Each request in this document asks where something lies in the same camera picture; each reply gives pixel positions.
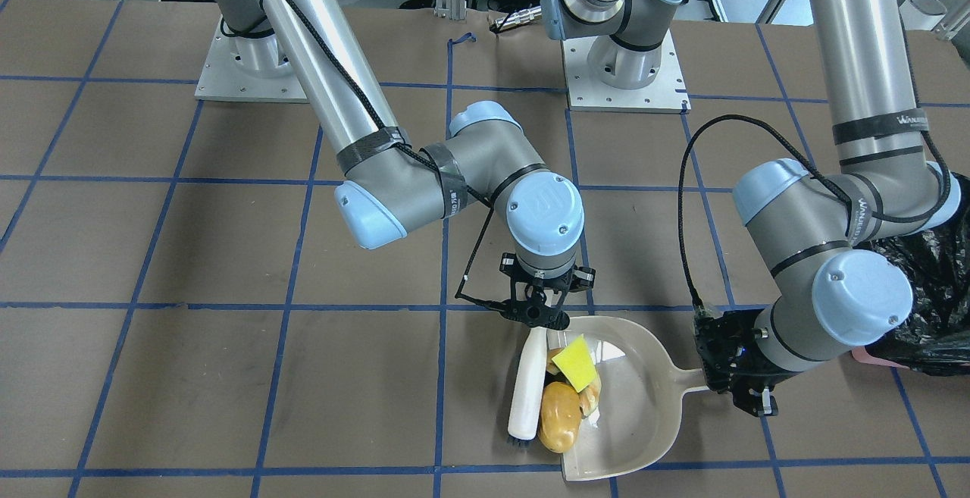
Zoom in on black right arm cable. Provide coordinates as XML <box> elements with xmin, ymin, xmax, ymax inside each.
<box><xmin>227</xmin><ymin>0</ymin><xmax>531</xmax><ymax>313</ymax></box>

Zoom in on beige plastic dustpan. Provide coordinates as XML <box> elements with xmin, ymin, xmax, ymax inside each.
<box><xmin>546</xmin><ymin>315</ymin><xmax>708</xmax><ymax>483</ymax></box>

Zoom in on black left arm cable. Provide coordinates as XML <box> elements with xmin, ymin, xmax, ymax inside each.
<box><xmin>677</xmin><ymin>0</ymin><xmax>953</xmax><ymax>313</ymax></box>

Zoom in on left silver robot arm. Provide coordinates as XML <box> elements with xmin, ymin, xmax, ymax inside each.
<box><xmin>690</xmin><ymin>0</ymin><xmax>962</xmax><ymax>416</ymax></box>

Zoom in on pale bread slice toy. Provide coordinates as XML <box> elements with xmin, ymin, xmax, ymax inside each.
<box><xmin>545</xmin><ymin>347</ymin><xmax>602</xmax><ymax>418</ymax></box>

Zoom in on black lined trash bin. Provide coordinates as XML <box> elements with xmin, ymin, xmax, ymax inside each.
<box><xmin>852</xmin><ymin>174</ymin><xmax>969</xmax><ymax>377</ymax></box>

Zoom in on yellow sponge piece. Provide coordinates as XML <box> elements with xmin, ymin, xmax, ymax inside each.
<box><xmin>550</xmin><ymin>334</ymin><xmax>599</xmax><ymax>392</ymax></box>

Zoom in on orange potato-like toy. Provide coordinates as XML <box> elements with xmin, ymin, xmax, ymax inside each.
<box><xmin>538</xmin><ymin>383</ymin><xmax>582</xmax><ymax>454</ymax></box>

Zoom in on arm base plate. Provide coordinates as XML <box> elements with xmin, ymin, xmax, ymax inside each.
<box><xmin>195</xmin><ymin>18</ymin><xmax>337</xmax><ymax>111</ymax></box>
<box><xmin>562</xmin><ymin>32</ymin><xmax>692</xmax><ymax>114</ymax></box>

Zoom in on beige hand brush black bristles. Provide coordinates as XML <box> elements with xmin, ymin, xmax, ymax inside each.
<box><xmin>507</xmin><ymin>327</ymin><xmax>548</xmax><ymax>447</ymax></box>

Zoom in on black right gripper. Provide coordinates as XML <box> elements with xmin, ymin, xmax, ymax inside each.
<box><xmin>499</xmin><ymin>253</ymin><xmax>596</xmax><ymax>330</ymax></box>

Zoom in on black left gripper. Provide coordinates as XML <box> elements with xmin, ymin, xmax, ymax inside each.
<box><xmin>694</xmin><ymin>309</ymin><xmax>781</xmax><ymax>416</ymax></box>

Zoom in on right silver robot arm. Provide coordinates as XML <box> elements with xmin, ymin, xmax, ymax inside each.
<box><xmin>216</xmin><ymin>0</ymin><xmax>595</xmax><ymax>330</ymax></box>

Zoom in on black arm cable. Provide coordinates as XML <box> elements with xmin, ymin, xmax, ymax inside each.
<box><xmin>227</xmin><ymin>0</ymin><xmax>531</xmax><ymax>313</ymax></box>
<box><xmin>677</xmin><ymin>0</ymin><xmax>953</xmax><ymax>313</ymax></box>

